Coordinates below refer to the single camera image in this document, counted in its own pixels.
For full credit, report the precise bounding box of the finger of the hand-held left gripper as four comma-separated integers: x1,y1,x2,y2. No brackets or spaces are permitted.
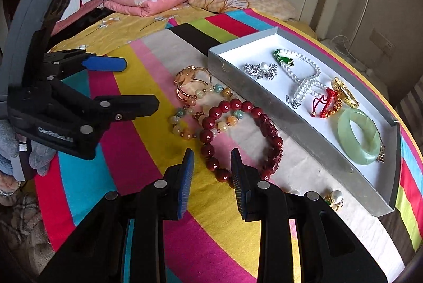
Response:
54,81,161,138
44,50,128,80

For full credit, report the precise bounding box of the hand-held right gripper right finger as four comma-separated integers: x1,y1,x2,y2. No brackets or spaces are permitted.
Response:
230,147,387,283

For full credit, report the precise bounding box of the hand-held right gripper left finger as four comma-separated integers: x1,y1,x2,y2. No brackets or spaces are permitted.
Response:
38,148,195,283

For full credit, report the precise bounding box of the dark red round bead bracelet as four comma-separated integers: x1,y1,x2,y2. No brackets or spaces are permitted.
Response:
199,98,285,183

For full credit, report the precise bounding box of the dark red carved bead bracelet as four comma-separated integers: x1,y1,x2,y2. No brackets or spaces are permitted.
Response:
258,116,285,176

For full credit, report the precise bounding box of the grey jewelry tray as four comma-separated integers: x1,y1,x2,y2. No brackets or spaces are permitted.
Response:
208,26,402,217

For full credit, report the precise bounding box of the silver rhinestone brooch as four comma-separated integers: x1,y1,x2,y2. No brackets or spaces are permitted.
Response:
243,62,277,81

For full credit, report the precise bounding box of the red string bracelet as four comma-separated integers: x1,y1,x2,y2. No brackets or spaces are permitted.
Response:
311,88,341,119

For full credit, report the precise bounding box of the pale green jade bangle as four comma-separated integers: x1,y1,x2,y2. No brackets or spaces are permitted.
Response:
337,108,381,166

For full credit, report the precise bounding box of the white pearl necklace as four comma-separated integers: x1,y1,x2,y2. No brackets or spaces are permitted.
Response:
285,52,322,110

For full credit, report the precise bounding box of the green gemstone pendant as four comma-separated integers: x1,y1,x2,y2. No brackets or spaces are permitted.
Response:
273,49,295,67

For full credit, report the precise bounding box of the gold chunky link bracelet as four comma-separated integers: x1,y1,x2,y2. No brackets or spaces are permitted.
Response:
376,134,386,164

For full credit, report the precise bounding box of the person's left forearm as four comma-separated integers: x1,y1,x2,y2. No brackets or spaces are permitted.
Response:
0,162,55,257

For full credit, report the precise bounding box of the person's left hand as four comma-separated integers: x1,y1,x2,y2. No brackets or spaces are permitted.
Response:
0,119,57,176

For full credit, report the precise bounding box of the dark cloth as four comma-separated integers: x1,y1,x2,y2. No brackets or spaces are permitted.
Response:
49,0,115,46

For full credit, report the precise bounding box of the rose gold bangle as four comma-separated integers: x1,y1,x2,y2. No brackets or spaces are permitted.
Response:
174,65,214,101

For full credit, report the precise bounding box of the yellow floral pillow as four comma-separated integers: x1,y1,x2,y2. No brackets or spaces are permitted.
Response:
188,0,297,21

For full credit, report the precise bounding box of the multicoloured stone bead bracelet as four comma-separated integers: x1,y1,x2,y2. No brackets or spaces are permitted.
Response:
169,84,246,140

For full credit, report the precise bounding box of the gold pearl ring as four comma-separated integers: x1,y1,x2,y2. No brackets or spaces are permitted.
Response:
323,189,345,211

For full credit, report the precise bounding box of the white cable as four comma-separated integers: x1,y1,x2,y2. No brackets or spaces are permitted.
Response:
329,0,369,61

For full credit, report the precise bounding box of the wall socket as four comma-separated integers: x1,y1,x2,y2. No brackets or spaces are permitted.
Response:
370,27,396,56

